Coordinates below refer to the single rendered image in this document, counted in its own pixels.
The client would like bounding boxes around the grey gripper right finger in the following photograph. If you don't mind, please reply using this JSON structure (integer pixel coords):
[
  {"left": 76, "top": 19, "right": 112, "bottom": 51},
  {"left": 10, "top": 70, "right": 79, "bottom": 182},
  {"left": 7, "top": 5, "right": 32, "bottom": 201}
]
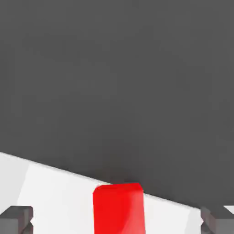
[{"left": 200, "top": 205, "right": 234, "bottom": 234}]

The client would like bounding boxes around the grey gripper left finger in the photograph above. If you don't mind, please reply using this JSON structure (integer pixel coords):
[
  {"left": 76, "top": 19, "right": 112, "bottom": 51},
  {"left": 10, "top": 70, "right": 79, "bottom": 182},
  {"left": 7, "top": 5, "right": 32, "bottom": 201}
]
[{"left": 0, "top": 205, "right": 34, "bottom": 234}]

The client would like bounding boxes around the small red cube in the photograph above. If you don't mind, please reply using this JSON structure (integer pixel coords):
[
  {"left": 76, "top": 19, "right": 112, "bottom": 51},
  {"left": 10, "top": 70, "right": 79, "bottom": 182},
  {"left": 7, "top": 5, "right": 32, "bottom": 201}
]
[{"left": 92, "top": 182, "right": 146, "bottom": 234}]

